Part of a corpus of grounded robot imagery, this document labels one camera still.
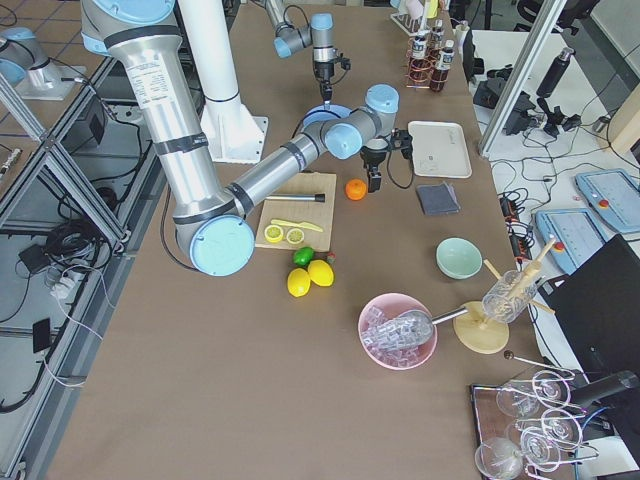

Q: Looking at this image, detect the orange mandarin fruit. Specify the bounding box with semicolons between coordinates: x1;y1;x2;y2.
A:
344;178;368;201

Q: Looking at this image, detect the blue round plate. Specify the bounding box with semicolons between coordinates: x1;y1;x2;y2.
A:
302;103;352;127

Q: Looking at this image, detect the dark grey folded cloth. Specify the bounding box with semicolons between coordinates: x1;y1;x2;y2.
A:
416;182;460;216

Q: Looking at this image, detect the cream rectangular tray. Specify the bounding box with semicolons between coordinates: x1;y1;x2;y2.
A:
408;120;472;179

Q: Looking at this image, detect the wooden cutting board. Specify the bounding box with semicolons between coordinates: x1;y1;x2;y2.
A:
255;172;337;252

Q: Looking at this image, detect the yellow plastic knife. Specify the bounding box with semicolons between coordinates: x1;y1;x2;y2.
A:
271;218;324;233

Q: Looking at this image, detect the brown bottle front left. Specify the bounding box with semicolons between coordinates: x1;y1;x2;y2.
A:
408;30;428;85

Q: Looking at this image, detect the brown bottle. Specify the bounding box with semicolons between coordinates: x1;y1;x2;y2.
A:
429;19;444;57
408;30;428;85
429;40;455;92

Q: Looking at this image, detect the lemon half right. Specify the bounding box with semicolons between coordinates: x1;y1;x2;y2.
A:
285;227;305;245

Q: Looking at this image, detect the lemon half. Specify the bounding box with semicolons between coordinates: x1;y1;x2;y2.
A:
263;224;285;244
285;227;305;245

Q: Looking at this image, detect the green lime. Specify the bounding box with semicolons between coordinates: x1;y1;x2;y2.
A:
293;246;315;267

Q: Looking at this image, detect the yellow lemon right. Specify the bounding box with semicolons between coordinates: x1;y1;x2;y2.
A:
307;259;335;287

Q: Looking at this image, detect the yellow lemon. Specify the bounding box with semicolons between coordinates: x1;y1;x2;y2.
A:
307;259;335;287
287;268;311;298

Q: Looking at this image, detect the brown bottle front right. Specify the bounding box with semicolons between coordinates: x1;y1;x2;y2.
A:
429;40;455;92

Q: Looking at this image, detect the lemon half left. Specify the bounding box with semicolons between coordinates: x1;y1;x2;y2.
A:
263;224;285;244

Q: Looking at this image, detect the mint green bowl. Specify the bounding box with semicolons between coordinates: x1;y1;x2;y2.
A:
436;237;483;280

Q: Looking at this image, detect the brown bottle back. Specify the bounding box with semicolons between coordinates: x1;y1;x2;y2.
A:
429;19;444;57

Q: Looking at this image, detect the yellow lemon left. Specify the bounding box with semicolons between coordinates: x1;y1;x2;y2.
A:
287;268;311;298

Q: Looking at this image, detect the pink bowl with ice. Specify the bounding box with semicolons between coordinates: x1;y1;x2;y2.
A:
358;293;438;370

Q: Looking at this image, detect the silver metal ice scoop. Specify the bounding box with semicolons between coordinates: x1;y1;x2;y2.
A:
380;307;468;350

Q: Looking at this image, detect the orange power strip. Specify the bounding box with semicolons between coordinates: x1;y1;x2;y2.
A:
499;195;535;262

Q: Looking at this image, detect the clear glass on stand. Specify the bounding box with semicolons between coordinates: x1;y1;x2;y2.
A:
481;270;537;324

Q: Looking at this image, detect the wooden cup drying stand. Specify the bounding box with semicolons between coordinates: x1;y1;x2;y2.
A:
453;238;554;354

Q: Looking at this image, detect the black water bottle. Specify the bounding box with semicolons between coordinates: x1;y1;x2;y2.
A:
536;47;575;99

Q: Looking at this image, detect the blue teach pendant lower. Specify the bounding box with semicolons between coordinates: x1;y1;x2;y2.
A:
534;208;609;275

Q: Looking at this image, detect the blue teach pendant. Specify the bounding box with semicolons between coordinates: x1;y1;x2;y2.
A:
575;169;640;234
534;208;609;275

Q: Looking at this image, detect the blue teach pendant upper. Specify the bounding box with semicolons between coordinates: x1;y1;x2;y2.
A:
575;169;640;234

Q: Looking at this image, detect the black monitor box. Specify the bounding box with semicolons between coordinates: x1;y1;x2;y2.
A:
539;234;639;374

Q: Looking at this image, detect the wine glass tray rack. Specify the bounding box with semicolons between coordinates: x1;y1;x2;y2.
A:
470;367;599;479

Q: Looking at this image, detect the copper wire bottle rack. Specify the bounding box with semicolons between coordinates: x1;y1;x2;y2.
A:
405;37;455;92

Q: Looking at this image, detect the aluminium frame post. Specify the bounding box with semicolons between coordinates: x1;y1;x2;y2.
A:
478;0;567;157

